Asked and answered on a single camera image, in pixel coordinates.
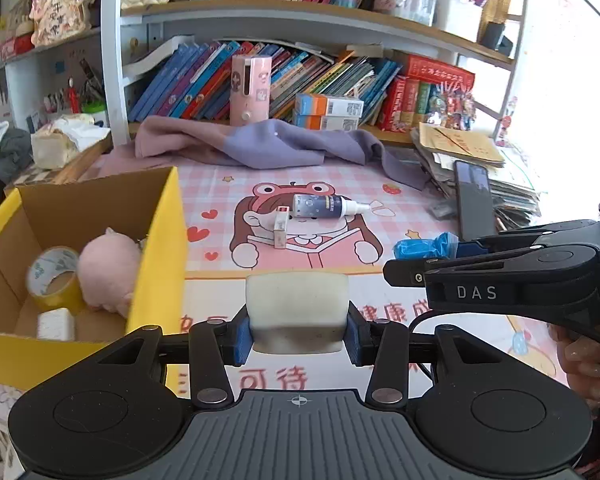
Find beige sponge block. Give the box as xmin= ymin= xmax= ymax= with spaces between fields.
xmin=246 ymin=271 xmax=349 ymax=356

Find pink plush pig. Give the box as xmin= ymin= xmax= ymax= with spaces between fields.
xmin=76 ymin=228 xmax=142 ymax=318

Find white eraser block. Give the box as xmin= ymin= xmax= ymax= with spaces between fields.
xmin=36 ymin=308 xmax=76 ymax=342

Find yellow packing tape roll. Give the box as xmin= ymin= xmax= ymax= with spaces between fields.
xmin=26 ymin=246 xmax=86 ymax=315

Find right hand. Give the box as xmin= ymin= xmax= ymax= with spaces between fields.
xmin=548 ymin=325 xmax=600 ymax=410

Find stack of papers and books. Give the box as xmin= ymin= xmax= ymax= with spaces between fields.
xmin=411 ymin=122 xmax=541 ymax=231

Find pink cartoon table mat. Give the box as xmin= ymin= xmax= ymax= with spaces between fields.
xmin=0 ymin=152 xmax=581 ymax=441

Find blue dropper bottle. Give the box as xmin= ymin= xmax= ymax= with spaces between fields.
xmin=291 ymin=194 xmax=372 ymax=219

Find red boxed book set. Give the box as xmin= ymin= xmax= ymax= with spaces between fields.
xmin=375 ymin=53 xmax=476 ymax=133

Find yellow cardboard box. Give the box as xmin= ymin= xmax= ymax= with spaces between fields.
xmin=0 ymin=168 xmax=187 ymax=390

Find orange white small box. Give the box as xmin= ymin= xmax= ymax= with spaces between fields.
xmin=292 ymin=93 xmax=364 ymax=131

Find white bookshelf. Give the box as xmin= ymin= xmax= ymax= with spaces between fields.
xmin=1 ymin=0 xmax=517 ymax=143

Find purple pink cloth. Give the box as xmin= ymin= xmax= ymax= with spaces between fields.
xmin=134 ymin=116 xmax=428 ymax=191

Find pink cylindrical pencil holder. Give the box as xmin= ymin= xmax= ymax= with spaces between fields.
xmin=230 ymin=55 xmax=272 ymax=127

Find tissue pack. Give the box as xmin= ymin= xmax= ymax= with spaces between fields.
xmin=31 ymin=114 xmax=110 ymax=170

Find row of leaning books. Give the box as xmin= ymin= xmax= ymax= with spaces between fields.
xmin=124 ymin=37 xmax=403 ymax=124

